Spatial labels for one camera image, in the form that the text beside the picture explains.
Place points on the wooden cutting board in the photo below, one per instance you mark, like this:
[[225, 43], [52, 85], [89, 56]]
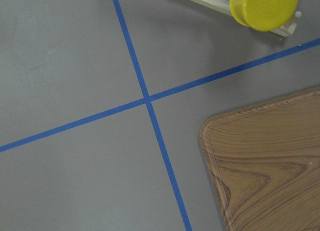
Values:
[[264, 162]]

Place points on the wooden drying rack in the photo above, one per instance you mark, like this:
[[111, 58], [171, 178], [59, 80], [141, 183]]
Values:
[[223, 6]]

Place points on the yellow mug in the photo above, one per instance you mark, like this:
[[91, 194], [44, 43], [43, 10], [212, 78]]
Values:
[[263, 15]]

